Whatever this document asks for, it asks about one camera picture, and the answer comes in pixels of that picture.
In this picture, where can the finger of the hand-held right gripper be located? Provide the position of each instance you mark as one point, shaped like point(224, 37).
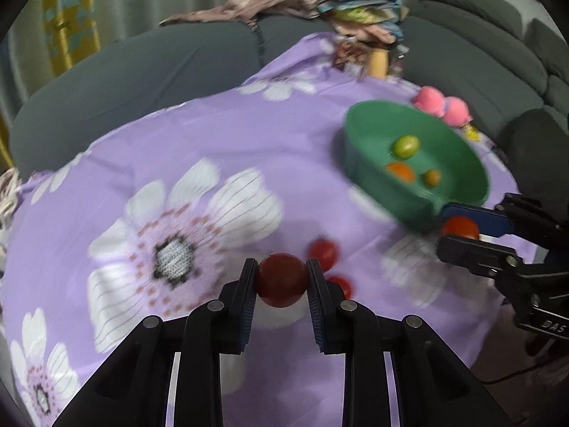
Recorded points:
point(480, 221)
point(475, 253)

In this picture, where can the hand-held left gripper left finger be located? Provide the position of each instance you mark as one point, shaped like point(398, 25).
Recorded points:
point(246, 302)

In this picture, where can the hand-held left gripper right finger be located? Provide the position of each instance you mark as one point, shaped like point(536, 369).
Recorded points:
point(318, 307)

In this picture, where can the red tomato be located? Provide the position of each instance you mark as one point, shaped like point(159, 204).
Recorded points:
point(342, 287)
point(460, 227)
point(282, 280)
point(324, 253)

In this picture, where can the yellow plum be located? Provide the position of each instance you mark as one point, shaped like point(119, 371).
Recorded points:
point(432, 178)

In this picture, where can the green plastic bowl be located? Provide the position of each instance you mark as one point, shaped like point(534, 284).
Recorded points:
point(458, 160)

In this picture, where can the yellow-orange cherry tomato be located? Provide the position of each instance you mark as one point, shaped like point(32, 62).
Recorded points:
point(400, 172)

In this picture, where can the green mango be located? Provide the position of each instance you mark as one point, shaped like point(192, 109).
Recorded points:
point(405, 146)

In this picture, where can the pink plush toy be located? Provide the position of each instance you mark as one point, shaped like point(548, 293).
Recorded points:
point(453, 111)

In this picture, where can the purple floral cloth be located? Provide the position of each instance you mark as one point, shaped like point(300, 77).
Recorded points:
point(222, 142)

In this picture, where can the clear water bottle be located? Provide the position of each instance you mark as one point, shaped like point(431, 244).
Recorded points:
point(397, 64)

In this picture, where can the yellow plastic bottle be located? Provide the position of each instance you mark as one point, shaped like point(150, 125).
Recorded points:
point(378, 62)

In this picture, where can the clear box of dried fruit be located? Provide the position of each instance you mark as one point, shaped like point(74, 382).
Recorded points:
point(349, 55)

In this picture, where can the pile of colourful folded cloths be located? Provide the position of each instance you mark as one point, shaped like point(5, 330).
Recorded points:
point(364, 18)

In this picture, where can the white striped cloth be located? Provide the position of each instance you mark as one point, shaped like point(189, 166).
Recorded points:
point(9, 204)

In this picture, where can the grey sofa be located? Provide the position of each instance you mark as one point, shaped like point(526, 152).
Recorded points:
point(133, 66)

